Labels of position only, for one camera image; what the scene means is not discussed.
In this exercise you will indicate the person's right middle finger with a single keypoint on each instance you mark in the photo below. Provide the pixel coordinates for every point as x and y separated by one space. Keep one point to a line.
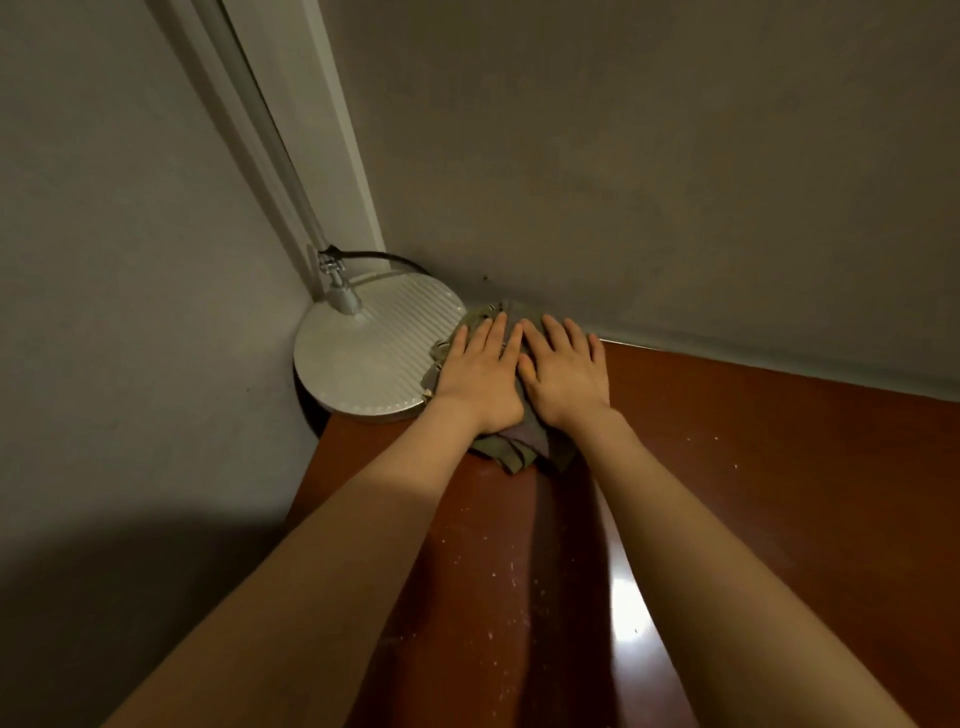
556 333

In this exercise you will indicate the person's right hand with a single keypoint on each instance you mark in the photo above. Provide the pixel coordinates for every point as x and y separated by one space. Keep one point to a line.
570 382

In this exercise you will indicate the person's right forearm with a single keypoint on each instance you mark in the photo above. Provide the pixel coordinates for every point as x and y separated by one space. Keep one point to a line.
720 585

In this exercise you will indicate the person's left forearm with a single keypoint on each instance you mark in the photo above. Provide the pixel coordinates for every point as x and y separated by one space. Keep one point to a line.
330 570

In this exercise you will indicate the person's left middle finger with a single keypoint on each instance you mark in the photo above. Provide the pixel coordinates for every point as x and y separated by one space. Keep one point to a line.
496 331

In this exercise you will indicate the person's right little finger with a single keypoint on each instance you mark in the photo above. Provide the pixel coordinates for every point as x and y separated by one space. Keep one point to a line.
598 349

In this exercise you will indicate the person's left hand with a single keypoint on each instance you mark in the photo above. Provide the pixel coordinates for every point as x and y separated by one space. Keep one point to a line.
480 382

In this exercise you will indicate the person's left little finger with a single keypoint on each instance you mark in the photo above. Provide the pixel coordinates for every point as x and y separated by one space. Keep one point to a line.
454 347

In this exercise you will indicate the round silver lamp base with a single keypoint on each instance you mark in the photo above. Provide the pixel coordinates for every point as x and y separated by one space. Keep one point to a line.
367 352

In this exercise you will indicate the olive green cleaning cloth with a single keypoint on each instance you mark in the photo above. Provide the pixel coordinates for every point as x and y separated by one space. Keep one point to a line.
525 446

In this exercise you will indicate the person's right thumb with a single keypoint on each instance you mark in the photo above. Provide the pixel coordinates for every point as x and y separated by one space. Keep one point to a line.
526 371

